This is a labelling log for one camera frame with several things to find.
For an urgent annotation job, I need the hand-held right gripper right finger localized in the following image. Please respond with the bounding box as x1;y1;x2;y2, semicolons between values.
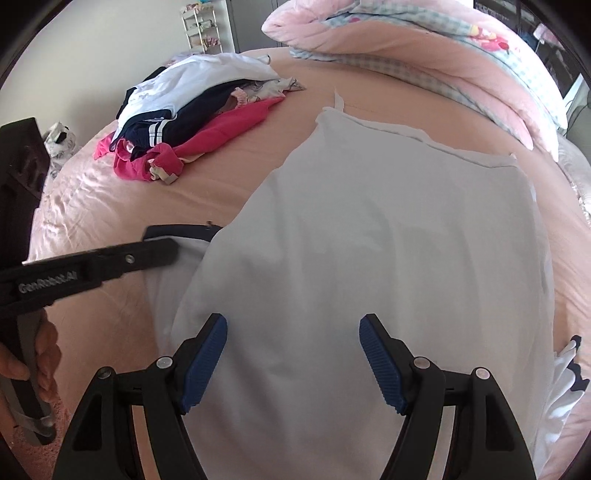
359;314;536;480

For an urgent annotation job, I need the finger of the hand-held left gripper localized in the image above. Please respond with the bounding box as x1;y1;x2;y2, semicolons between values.
92;237;180;282

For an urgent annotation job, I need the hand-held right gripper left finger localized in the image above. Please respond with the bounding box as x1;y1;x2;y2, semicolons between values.
65;313;228;480

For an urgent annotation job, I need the light blue navy-trimmed shirt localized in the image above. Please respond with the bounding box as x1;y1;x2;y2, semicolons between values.
143;92;583;480

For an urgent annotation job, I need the pile of clothes pink navy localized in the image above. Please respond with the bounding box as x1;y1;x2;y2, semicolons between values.
95;97;287;183

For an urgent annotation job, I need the person's left hand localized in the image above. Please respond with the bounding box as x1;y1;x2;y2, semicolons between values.
0;318;63;407

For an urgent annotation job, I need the pink bed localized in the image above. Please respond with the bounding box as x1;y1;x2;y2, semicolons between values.
28;46;591;480

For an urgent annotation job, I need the white printed bag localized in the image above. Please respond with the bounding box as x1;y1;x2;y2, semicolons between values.
44;121;84;181

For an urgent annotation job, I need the navy striped garment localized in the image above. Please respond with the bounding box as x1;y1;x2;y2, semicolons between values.
115;80;259;162

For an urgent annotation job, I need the person's pink fleece clothing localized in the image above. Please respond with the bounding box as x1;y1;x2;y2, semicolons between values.
0;397;70;480

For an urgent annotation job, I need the small printed cloth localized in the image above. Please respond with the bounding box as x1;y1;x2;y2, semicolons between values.
231;76;305;112

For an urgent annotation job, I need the white shelf rack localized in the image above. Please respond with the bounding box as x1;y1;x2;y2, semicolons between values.
180;4;223;54

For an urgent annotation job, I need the grey door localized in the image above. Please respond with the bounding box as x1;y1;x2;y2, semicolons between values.
228;0;278;47

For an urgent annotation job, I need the pale pink pillow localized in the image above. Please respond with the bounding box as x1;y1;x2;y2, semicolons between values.
554;136;591;222

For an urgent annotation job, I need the pink checked folded quilt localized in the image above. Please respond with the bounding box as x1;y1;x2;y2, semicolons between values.
262;0;568;162

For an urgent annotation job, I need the grey padded headboard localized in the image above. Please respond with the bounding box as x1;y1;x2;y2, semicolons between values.
561;92;591;144

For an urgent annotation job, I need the dark glass wardrobe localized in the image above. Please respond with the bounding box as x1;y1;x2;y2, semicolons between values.
473;0;583;97

